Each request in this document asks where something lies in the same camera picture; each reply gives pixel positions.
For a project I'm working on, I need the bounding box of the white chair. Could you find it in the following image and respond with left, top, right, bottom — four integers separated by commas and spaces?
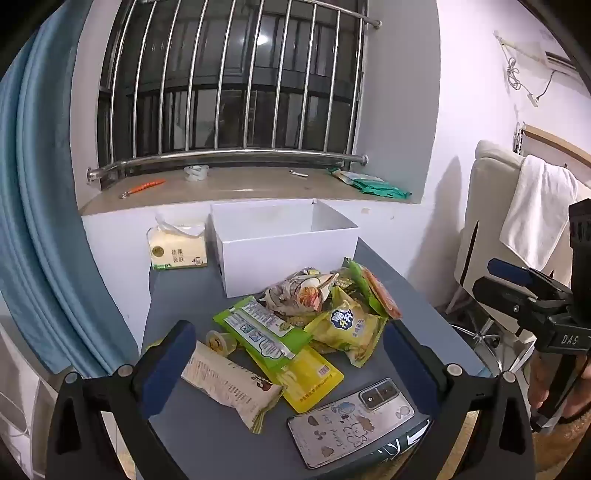
455, 140, 575, 342

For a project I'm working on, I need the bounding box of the smartphone with cartoon case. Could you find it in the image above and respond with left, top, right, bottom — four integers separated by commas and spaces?
287, 378, 415, 469

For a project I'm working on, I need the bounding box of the beige snack packet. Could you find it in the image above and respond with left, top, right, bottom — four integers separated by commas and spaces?
180, 340, 283, 435

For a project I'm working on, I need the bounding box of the dark printed cloth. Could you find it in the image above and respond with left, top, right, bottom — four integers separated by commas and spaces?
360, 418, 437, 480

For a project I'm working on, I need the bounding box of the person's right hand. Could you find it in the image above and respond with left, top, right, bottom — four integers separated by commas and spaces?
527, 354, 591, 422

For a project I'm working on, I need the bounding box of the white cable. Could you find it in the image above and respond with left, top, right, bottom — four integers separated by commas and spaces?
496, 32, 555, 107

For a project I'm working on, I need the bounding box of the grey patterned snack bag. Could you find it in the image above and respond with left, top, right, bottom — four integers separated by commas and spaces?
259, 268, 340, 319

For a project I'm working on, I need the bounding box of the green orange snack packet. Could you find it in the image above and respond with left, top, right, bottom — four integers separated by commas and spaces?
342, 257, 402, 320

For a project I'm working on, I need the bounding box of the orange handled tool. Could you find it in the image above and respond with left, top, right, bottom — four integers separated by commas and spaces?
119, 179, 167, 199

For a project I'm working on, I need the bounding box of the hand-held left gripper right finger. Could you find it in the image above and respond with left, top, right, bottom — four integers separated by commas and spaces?
382, 318, 539, 480

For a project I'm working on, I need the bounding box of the tissue pack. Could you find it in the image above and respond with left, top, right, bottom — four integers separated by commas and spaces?
147, 215, 208, 272

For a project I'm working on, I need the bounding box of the green wet wipes pack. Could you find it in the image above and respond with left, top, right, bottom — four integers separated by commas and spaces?
355, 178, 411, 200

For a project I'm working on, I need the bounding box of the pale green white packet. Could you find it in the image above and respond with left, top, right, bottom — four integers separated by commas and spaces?
329, 167, 384, 188

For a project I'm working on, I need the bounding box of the jelly cup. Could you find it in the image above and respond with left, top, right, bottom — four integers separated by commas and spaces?
205, 329, 237, 356

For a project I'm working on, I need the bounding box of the steel window grille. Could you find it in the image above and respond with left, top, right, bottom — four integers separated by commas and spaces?
87, 0, 383, 188

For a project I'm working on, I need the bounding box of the bright green snack packet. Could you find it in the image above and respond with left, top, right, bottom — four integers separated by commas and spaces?
212, 295, 314, 372

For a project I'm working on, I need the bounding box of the white towel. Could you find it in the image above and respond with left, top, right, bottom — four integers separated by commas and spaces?
499, 154, 580, 273

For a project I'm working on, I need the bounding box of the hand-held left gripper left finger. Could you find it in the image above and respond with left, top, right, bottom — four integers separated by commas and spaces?
46, 320, 199, 480

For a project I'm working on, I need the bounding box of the white cardboard box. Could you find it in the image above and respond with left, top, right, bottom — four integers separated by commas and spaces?
206, 199, 360, 298

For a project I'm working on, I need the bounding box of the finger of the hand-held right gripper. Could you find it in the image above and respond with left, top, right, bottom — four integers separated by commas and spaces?
472, 276, 573, 335
488, 258, 573, 302

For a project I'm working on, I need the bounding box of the yellow snack packet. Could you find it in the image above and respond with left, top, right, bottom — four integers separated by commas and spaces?
265, 346, 345, 414

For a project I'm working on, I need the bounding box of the air conditioner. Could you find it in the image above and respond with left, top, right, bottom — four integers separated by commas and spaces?
545, 51, 578, 72

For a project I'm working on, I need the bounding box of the wooden framed board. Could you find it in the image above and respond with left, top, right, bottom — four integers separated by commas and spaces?
512, 124, 591, 169

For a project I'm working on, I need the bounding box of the blue curtain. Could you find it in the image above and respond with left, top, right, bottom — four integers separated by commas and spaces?
0, 9, 139, 379

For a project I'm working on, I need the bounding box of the yellow-green snack packet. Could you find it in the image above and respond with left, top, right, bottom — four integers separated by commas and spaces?
305, 286, 389, 367

